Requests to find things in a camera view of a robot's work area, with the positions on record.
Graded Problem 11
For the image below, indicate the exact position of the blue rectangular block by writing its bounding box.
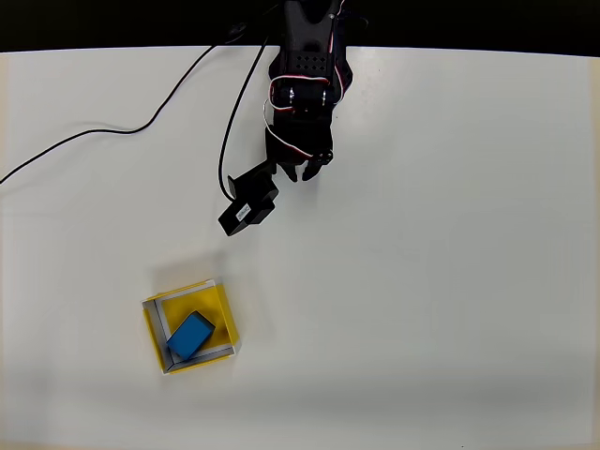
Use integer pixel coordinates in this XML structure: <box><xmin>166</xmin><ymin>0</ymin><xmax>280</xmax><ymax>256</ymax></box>
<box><xmin>165</xmin><ymin>309</ymin><xmax>217</xmax><ymax>362</ymax></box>

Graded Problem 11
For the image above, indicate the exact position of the yellow square tray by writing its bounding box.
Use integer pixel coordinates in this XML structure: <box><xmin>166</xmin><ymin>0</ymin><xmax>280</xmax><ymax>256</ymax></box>
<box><xmin>141</xmin><ymin>278</ymin><xmax>242</xmax><ymax>377</ymax></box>

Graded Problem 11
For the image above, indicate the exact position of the black wrist-mounted camera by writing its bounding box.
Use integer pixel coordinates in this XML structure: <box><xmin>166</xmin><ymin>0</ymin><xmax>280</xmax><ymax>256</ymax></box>
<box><xmin>217</xmin><ymin>158</ymin><xmax>279</xmax><ymax>237</ymax></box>

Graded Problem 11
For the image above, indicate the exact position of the red and white servo wire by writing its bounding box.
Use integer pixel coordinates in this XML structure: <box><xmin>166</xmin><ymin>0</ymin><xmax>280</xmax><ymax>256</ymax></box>
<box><xmin>262</xmin><ymin>0</ymin><xmax>352</xmax><ymax>160</ymax></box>

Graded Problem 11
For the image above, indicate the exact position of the black camera cable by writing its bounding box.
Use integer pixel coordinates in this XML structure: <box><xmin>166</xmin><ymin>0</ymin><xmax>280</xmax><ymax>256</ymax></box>
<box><xmin>217</xmin><ymin>32</ymin><xmax>272</xmax><ymax>202</ymax></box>

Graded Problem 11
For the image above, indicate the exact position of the long black cable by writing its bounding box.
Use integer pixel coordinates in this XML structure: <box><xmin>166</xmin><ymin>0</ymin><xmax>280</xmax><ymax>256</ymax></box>
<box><xmin>0</xmin><ymin>22</ymin><xmax>248</xmax><ymax>185</ymax></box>

